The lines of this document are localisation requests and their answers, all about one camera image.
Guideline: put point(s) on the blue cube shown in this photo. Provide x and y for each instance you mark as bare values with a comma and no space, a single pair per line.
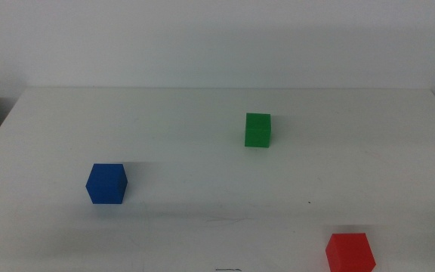
106,184

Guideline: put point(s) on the green cube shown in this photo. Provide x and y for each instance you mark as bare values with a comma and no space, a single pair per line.
257,130

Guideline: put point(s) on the red cube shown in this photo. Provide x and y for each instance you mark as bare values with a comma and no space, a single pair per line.
349,253

